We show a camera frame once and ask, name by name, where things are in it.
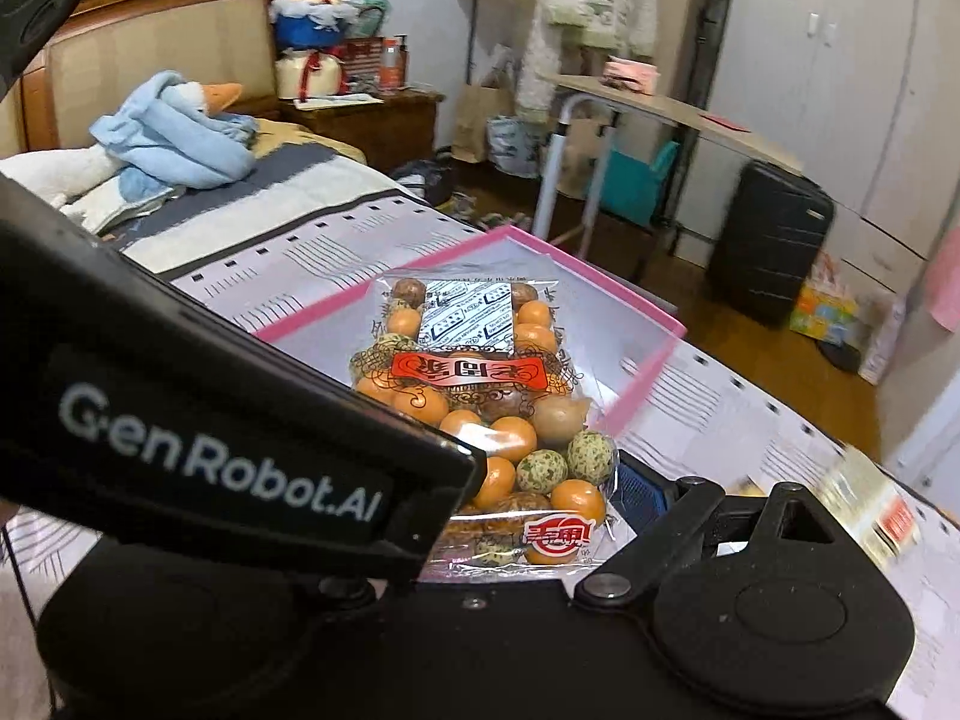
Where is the teal tote bag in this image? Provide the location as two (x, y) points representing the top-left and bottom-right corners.
(601, 142), (679, 226)

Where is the wooden nightstand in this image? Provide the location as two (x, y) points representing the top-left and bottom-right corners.
(280, 91), (444, 174)

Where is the light blue blanket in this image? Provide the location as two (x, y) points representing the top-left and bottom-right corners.
(89, 70), (259, 205)

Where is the brown paper bag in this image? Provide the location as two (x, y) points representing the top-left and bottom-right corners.
(451, 78), (514, 164)

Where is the colourful gift bag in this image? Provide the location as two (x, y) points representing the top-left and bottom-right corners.
(788, 252), (859, 346)

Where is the white goose plush toy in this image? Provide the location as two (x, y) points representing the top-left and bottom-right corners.
(2, 83), (242, 234)

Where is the pink hanging bag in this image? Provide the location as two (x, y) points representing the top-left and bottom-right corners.
(923, 226), (960, 333)

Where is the white leg folding table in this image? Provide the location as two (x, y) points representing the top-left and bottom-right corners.
(532, 73), (802, 259)

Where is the wooden padded headboard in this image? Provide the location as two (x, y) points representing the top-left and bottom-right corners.
(2, 0), (280, 156)

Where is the large cream snack bag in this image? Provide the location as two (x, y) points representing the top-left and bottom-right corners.
(815, 444), (921, 569)

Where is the clear bag of mixed nuts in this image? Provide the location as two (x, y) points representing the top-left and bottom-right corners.
(348, 271), (640, 587)

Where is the pink cardboard box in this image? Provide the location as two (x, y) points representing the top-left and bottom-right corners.
(257, 227), (685, 436)

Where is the black suitcase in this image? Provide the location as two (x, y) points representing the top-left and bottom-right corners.
(704, 161), (835, 328)

